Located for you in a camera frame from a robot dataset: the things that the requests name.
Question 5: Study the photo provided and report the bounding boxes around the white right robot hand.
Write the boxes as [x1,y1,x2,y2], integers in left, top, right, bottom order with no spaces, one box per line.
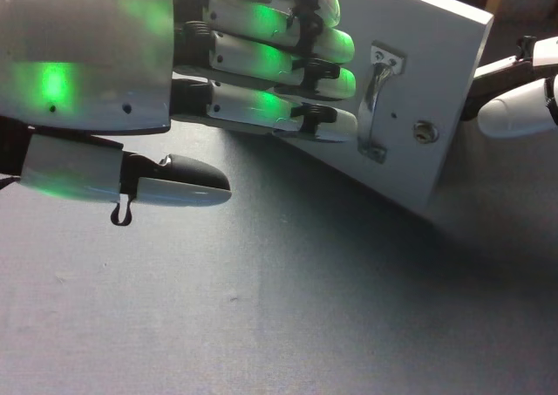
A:
[459,35,558,140]

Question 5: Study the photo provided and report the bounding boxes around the metal door handle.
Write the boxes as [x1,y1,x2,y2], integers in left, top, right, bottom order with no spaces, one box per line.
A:
[357,40,406,164]

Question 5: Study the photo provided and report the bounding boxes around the small black wire loop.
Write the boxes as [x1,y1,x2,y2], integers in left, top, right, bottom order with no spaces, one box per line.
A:
[110,195,135,227]

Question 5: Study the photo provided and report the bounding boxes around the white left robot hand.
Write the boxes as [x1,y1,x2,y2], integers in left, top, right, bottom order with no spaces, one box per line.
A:
[0,0,359,207]

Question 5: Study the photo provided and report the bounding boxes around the white cabinet door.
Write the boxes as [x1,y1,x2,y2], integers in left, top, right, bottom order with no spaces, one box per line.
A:
[278,0,495,228]

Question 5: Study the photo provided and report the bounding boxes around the grey table cloth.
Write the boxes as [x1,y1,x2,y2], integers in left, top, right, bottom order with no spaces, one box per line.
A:
[0,119,558,395]

